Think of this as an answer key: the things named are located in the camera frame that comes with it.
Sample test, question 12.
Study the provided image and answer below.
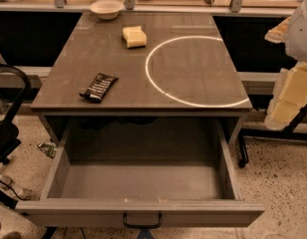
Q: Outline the grey open top drawer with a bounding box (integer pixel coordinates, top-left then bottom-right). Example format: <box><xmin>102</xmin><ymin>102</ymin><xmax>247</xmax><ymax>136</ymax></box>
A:
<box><xmin>16</xmin><ymin>118</ymin><xmax>264</xmax><ymax>227</ymax></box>

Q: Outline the white bowl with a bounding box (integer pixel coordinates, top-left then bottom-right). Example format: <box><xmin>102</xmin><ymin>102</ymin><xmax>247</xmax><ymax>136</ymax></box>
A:
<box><xmin>90</xmin><ymin>0</ymin><xmax>124</xmax><ymax>20</ymax></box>

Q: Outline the green wrapper on floor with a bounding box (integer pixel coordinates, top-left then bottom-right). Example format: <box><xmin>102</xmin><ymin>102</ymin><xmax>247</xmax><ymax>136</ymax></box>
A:
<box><xmin>37</xmin><ymin>142</ymin><xmax>57</xmax><ymax>158</ymax></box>

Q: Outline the grey cabinet with top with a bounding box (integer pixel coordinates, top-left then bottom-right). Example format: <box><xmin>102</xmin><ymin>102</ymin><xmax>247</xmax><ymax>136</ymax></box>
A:
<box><xmin>32</xmin><ymin>12</ymin><xmax>252</xmax><ymax>142</ymax></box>

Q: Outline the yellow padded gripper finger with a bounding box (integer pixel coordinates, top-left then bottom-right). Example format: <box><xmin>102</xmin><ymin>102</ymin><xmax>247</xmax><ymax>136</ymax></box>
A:
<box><xmin>264</xmin><ymin>18</ymin><xmax>290</xmax><ymax>44</ymax></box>
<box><xmin>264</xmin><ymin>62</ymin><xmax>307</xmax><ymax>130</ymax></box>

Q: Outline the blue stand under drawer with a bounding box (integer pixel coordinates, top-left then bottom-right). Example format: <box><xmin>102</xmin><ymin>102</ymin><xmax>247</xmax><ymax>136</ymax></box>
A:
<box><xmin>137</xmin><ymin>229</ymin><xmax>154</xmax><ymax>239</ymax></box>

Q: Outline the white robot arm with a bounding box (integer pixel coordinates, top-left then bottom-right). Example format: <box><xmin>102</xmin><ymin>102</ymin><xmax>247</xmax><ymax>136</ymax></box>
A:
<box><xmin>264</xmin><ymin>0</ymin><xmax>307</xmax><ymax>130</ymax></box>

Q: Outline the black office chair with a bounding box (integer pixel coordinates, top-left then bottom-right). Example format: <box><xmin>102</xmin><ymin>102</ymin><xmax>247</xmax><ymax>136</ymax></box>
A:
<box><xmin>0</xmin><ymin>53</ymin><xmax>31</xmax><ymax>164</ymax></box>

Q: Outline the yellow sponge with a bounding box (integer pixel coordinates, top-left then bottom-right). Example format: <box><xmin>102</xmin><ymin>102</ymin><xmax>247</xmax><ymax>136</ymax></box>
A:
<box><xmin>123</xmin><ymin>26</ymin><xmax>147</xmax><ymax>48</ymax></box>

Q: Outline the black snack bar wrapper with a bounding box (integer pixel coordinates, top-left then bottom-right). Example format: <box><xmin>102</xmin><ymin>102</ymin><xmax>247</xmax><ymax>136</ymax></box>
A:
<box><xmin>80</xmin><ymin>73</ymin><xmax>118</xmax><ymax>104</ymax></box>

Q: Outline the black cable on floor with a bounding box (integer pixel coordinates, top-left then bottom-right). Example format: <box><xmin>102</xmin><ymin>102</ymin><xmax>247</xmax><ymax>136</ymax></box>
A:
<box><xmin>0</xmin><ymin>172</ymin><xmax>27</xmax><ymax>201</ymax></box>

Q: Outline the black drawer handle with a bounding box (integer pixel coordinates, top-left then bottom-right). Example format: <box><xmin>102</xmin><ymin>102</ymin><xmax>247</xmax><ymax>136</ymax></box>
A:
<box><xmin>123</xmin><ymin>213</ymin><xmax>162</xmax><ymax>229</ymax></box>

